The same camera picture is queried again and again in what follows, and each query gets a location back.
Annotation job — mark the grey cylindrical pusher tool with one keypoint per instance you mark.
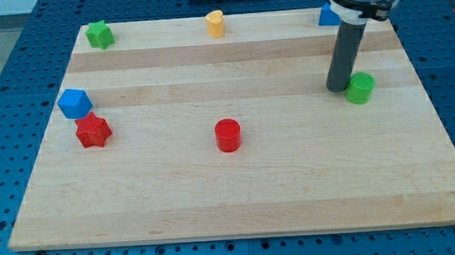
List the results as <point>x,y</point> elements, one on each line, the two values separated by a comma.
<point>348,41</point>

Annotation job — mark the green star block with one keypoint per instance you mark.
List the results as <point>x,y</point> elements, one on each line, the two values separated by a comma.
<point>99,35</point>

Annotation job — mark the red star block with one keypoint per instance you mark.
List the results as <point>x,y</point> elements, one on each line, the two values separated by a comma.
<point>92,130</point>

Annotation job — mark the wooden board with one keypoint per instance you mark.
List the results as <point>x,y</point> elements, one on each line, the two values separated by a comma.
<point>310,162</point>

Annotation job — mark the blue cube block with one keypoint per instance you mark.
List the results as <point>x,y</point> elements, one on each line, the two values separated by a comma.
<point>74,104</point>

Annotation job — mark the blue triangle block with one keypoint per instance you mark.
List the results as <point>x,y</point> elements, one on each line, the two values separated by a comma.
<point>328,17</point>

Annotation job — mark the green cylinder block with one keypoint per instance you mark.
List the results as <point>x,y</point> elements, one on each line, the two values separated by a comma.
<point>360,88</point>

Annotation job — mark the red cylinder block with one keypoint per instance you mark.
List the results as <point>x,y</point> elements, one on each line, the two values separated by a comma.
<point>228,135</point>

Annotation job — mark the yellow heart block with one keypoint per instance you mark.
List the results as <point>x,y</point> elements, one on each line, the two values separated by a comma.
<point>215,24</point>

